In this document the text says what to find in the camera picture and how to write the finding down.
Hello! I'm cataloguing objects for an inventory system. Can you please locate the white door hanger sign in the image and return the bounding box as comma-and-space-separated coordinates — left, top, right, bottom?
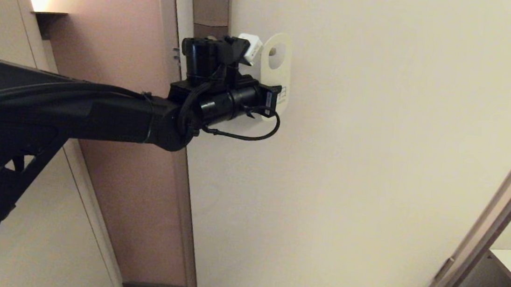
253, 31, 296, 124

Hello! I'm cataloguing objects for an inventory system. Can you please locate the white room door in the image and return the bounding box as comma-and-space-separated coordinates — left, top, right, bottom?
143, 0, 511, 287

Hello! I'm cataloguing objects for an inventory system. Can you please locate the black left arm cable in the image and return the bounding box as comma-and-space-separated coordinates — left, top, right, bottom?
179, 62, 285, 144

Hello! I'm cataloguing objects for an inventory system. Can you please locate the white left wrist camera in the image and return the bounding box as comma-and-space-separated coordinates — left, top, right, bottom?
235, 33, 264, 67

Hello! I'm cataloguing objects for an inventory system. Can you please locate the metal frame hinge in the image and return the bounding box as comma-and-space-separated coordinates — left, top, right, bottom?
434, 256, 455, 282

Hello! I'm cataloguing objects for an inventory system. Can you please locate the taupe side doorway frame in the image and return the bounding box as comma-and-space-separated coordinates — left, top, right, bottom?
420, 79, 511, 287

